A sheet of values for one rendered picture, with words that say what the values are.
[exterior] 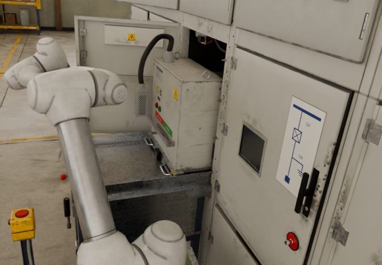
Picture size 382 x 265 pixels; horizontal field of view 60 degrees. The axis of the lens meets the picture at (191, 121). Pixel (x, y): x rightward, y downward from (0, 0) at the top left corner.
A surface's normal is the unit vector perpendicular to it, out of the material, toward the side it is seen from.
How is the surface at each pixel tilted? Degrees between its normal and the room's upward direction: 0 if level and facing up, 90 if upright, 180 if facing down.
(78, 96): 61
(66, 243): 0
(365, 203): 90
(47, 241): 0
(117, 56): 90
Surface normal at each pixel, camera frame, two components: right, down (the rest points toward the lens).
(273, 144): -0.93, 0.07
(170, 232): 0.24, -0.92
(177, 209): 0.36, 0.38
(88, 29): 0.08, 0.38
